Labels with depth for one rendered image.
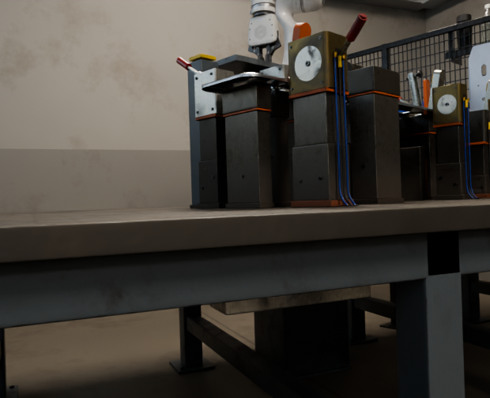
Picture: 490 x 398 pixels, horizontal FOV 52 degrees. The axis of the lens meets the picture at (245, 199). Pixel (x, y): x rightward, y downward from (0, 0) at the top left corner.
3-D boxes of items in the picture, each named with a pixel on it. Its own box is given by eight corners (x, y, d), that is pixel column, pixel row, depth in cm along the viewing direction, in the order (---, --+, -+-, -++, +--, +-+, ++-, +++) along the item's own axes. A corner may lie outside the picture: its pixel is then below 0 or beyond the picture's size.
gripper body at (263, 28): (245, 13, 171) (246, 46, 171) (272, 7, 166) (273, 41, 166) (254, 20, 177) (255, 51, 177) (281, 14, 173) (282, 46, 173)
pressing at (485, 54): (498, 123, 208) (495, 40, 208) (469, 126, 216) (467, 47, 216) (499, 123, 208) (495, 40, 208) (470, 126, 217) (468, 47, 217)
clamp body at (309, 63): (341, 208, 100) (336, 25, 101) (289, 209, 111) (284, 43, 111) (366, 207, 106) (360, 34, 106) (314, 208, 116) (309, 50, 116)
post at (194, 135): (205, 208, 149) (200, 58, 149) (190, 208, 155) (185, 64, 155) (224, 207, 154) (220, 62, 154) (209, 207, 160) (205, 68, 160)
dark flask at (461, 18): (469, 48, 250) (468, 12, 250) (454, 52, 255) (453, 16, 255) (475, 50, 255) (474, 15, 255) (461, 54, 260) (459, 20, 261)
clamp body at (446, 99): (473, 200, 147) (469, 80, 147) (433, 201, 156) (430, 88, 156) (482, 200, 151) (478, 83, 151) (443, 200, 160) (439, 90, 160)
